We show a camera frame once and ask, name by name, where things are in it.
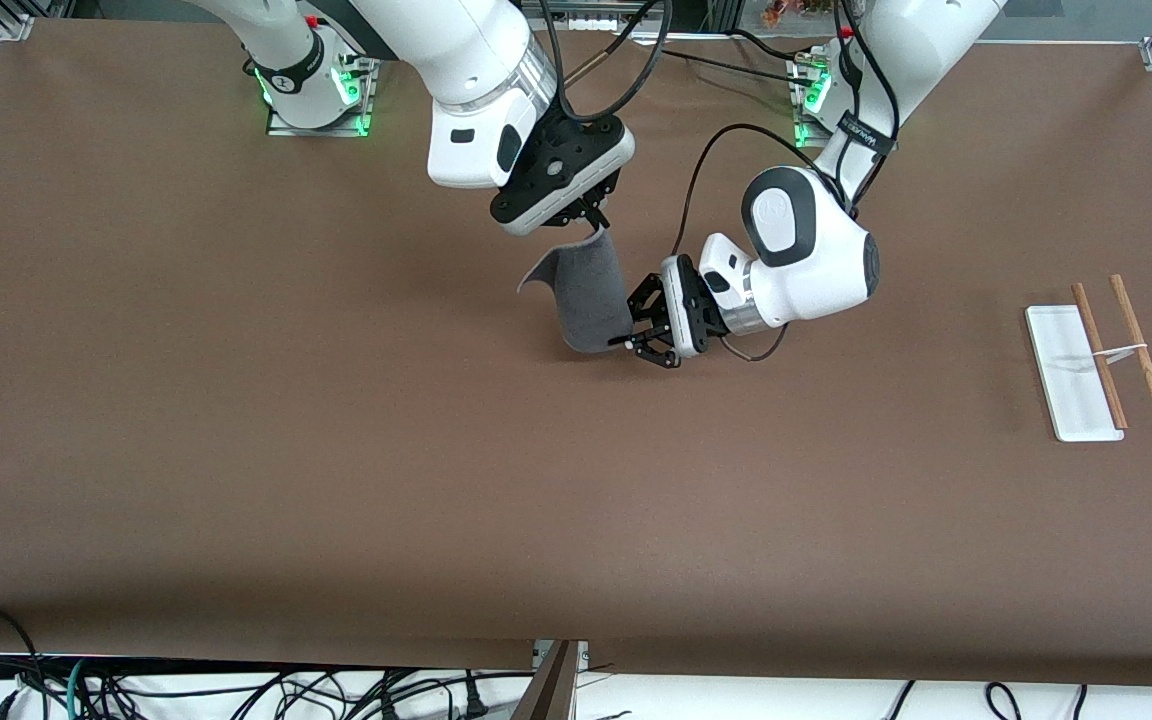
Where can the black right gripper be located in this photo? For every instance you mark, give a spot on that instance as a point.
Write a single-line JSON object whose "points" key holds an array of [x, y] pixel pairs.
{"points": [[588, 212]]}

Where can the brown table cover sheet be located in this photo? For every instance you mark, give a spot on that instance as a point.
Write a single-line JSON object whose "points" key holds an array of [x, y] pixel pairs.
{"points": [[576, 500]]}

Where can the white rack with wooden bars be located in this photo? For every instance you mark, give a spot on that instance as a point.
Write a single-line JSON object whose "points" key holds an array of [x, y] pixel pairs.
{"points": [[1066, 370]]}

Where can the small metal bracket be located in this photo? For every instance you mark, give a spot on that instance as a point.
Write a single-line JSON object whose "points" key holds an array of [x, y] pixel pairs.
{"points": [[581, 655]]}

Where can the orange background object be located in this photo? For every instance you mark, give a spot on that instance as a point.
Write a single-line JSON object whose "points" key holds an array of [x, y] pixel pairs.
{"points": [[786, 12]]}

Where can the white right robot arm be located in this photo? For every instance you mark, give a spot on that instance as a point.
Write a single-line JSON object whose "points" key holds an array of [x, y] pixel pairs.
{"points": [[456, 40]]}

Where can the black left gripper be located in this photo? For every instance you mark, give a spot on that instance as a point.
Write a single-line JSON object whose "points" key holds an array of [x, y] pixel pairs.
{"points": [[652, 312]]}

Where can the white power strip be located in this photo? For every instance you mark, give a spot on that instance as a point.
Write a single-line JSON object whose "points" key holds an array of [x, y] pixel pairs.
{"points": [[596, 22]]}

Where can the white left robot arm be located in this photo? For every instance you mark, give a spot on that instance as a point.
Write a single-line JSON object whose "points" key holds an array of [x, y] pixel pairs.
{"points": [[826, 280]]}

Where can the grey and pink towel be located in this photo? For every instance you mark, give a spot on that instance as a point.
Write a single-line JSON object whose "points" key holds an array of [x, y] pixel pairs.
{"points": [[586, 290]]}

